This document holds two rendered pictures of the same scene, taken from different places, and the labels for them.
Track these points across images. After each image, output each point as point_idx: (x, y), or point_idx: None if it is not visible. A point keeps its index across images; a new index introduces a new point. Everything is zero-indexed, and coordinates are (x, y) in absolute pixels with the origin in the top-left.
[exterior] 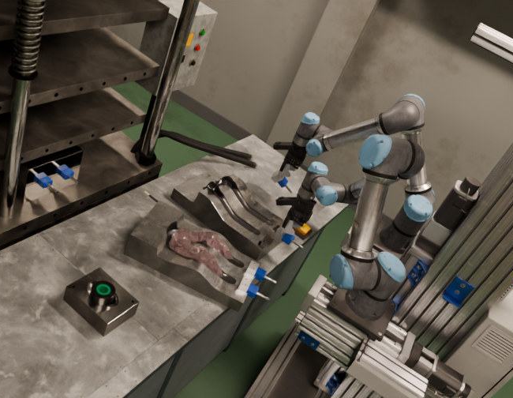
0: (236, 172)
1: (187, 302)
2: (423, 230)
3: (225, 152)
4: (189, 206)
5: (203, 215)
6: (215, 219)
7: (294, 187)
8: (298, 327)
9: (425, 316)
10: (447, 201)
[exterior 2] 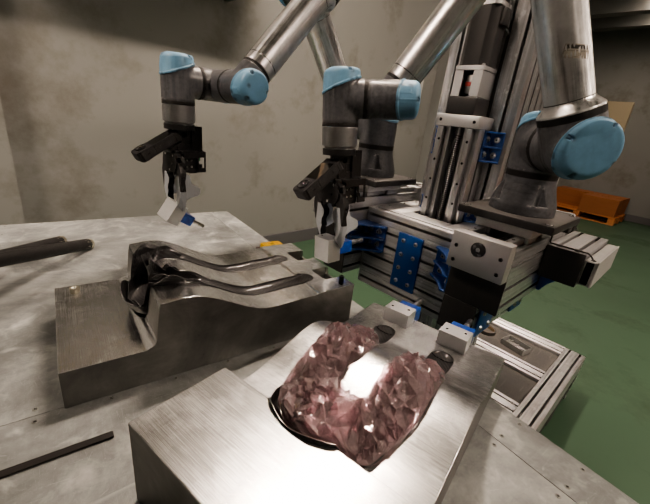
0: (81, 269)
1: (520, 489)
2: (463, 96)
3: (28, 247)
4: (150, 365)
5: (203, 348)
6: (238, 325)
7: (171, 232)
8: (496, 314)
9: None
10: (491, 27)
